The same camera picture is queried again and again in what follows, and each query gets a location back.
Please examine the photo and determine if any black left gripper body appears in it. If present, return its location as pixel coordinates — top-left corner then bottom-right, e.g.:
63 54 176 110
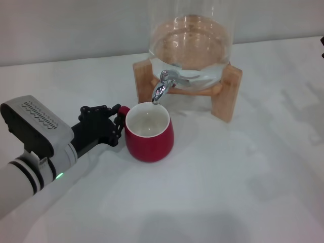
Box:
70 115 119 160

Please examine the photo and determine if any red ceramic cup white inside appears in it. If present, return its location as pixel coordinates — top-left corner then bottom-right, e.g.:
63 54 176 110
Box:
118 102 175 163

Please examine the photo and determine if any chrome faucet tap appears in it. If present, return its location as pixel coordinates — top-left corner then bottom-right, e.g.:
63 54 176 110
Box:
151 70 190 106

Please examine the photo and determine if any wooden dispenser stand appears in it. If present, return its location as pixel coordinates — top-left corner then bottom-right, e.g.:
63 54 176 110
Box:
132 14 243 123

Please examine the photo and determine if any clear glass dispenser jar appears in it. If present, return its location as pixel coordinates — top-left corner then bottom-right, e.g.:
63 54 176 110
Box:
148 0 235 91

